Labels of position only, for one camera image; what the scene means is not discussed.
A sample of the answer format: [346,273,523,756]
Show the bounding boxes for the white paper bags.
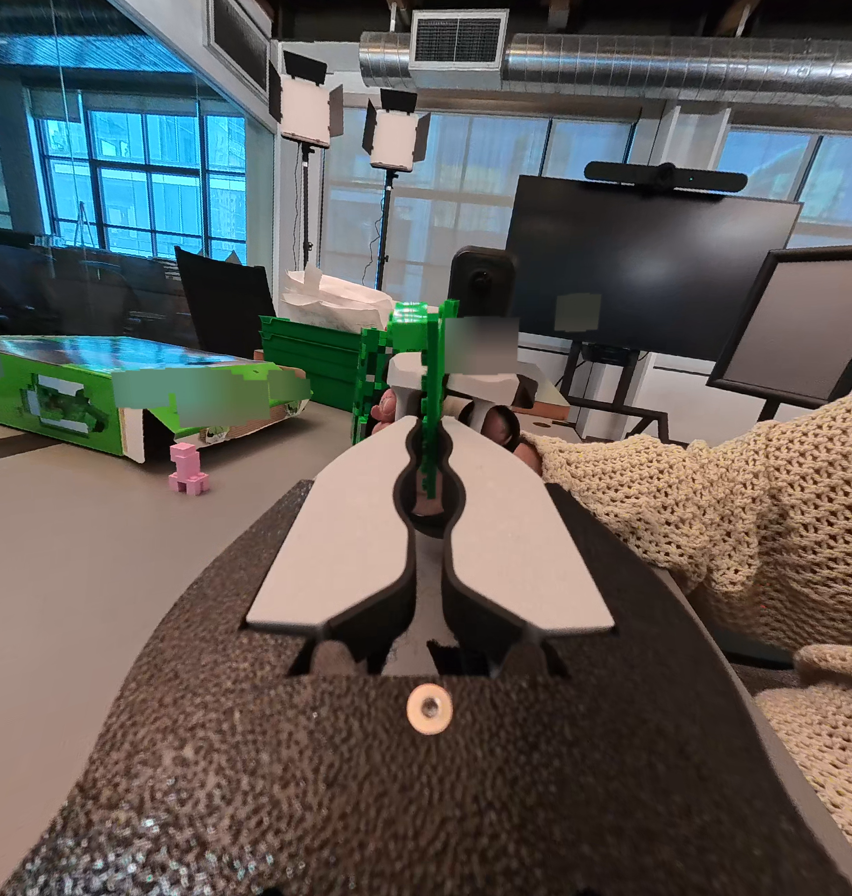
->
[279,266,396,334]

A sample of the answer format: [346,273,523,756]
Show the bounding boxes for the black television stand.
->
[559,343,673,443]

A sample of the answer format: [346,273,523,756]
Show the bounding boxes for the green plastic bins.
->
[259,315,371,414]

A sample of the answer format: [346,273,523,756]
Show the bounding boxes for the cream knitted sweater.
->
[751,640,852,863]

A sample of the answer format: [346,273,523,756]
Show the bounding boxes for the black framed monitor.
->
[704,244,852,421]

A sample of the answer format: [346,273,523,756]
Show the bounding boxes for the white air vent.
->
[408,8,511,71]

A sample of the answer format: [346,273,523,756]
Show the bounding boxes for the studio light on stand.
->
[267,50,345,272]
[360,89,434,289]

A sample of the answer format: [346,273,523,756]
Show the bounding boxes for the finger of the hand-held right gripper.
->
[443,372,522,431]
[386,352,430,425]

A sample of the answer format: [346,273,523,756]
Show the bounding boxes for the person's right hand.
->
[491,403,547,480]

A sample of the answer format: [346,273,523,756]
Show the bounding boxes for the large paned window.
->
[34,108,249,258]

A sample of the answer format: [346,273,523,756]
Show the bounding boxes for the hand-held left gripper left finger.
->
[244,421,427,676]

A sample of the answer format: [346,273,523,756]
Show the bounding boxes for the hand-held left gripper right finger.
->
[436,422,617,679]

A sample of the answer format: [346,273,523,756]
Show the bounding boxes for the green lego box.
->
[0,335,313,464]

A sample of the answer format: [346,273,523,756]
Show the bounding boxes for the green lego plate assembly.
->
[353,300,462,499]

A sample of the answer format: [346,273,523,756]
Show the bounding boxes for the silver ventilation duct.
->
[359,31,852,104]

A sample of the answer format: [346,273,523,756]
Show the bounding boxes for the black video conference bar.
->
[583,161,750,201]

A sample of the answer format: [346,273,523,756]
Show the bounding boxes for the pink lego pig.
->
[169,442,211,496]

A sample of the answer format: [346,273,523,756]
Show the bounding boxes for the person's right forearm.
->
[520,384,852,657]

